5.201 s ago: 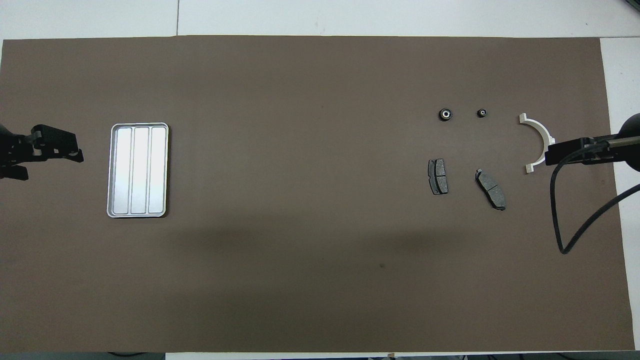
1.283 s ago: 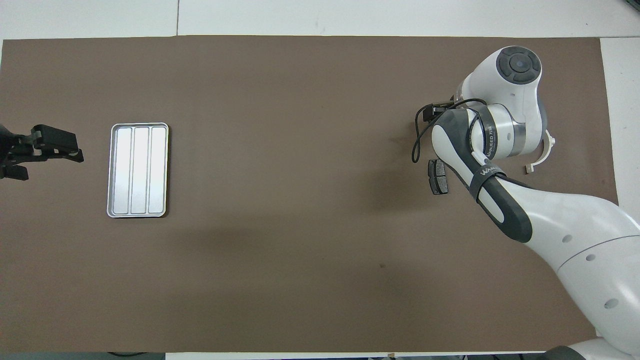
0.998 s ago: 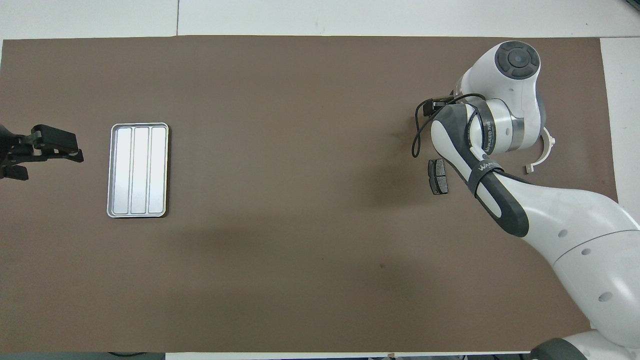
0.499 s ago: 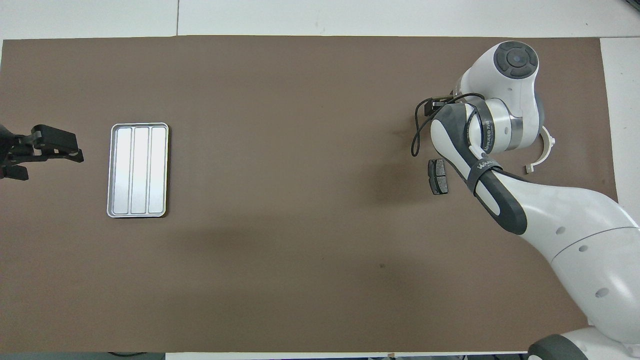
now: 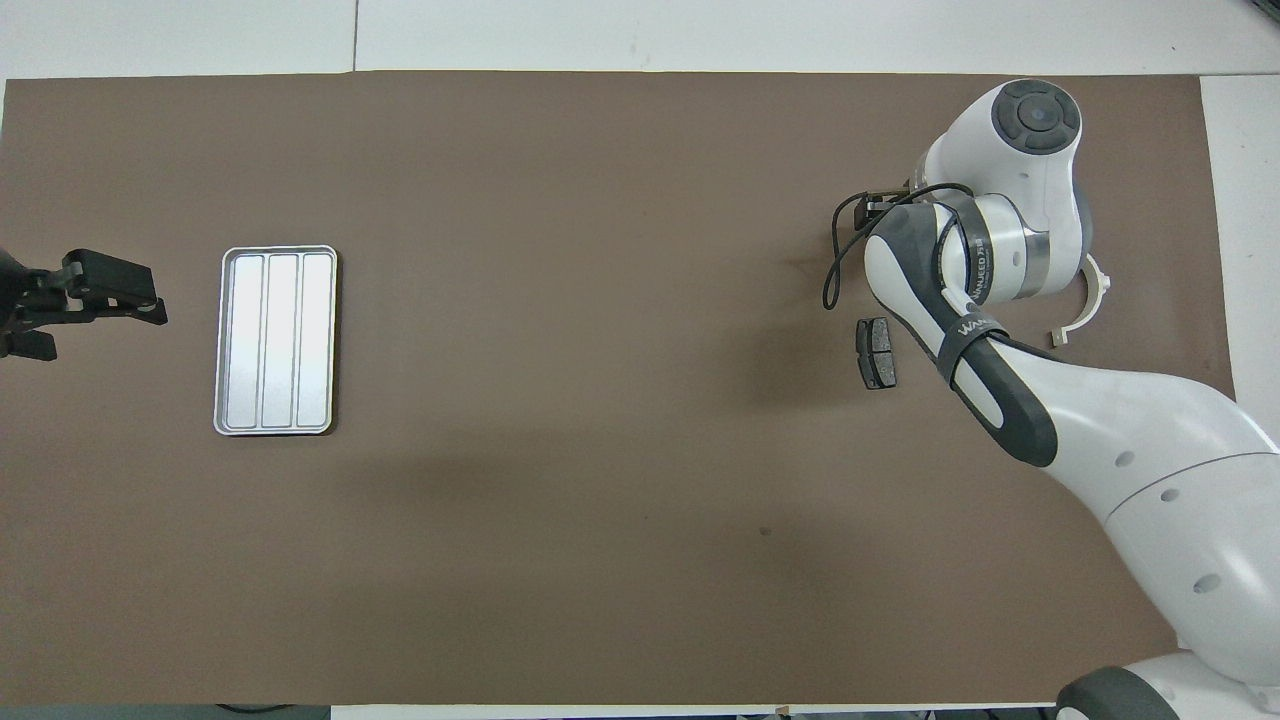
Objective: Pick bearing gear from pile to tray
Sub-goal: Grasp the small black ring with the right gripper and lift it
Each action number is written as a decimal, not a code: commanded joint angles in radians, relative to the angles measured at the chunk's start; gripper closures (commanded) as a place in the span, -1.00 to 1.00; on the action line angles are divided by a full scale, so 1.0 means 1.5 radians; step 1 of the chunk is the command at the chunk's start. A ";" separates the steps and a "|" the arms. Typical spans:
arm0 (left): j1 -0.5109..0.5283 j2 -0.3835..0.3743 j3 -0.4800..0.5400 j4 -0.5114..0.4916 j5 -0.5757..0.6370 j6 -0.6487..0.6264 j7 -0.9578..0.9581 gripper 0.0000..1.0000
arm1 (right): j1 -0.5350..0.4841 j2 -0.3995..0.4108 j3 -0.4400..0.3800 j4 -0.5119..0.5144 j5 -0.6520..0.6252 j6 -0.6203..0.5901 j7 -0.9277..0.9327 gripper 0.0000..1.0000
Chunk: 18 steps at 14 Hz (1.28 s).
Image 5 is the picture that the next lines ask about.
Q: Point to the short dark grey brake pad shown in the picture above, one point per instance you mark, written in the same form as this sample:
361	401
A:
876	353

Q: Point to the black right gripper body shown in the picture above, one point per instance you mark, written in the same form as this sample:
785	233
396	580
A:
885	205

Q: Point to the silver metal tray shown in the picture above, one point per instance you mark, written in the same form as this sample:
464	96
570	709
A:
276	340

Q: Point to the white semicircular plastic bracket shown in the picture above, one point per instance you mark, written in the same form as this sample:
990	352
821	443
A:
1100	290

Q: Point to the brown table mat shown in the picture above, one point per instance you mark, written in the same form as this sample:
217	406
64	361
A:
560	400

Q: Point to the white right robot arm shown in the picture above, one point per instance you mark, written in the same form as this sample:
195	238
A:
1130	430

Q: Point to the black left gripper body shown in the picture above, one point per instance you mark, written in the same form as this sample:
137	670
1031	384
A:
30	298

